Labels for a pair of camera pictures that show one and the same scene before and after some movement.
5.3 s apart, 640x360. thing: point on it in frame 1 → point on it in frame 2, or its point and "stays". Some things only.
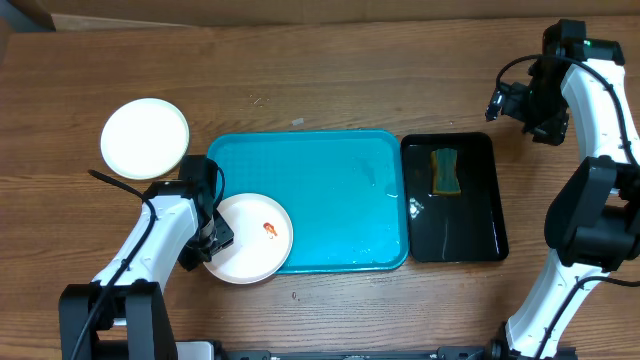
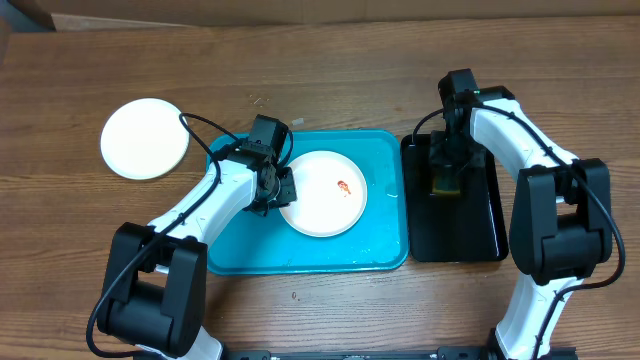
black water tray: (469, 227) stays
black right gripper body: (507, 105) → (451, 163)
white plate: (263, 239) → (331, 194)
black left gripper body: (218, 235) → (285, 192)
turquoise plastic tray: (344, 192) stays
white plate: (144, 138) stays
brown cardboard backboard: (71, 15) stays
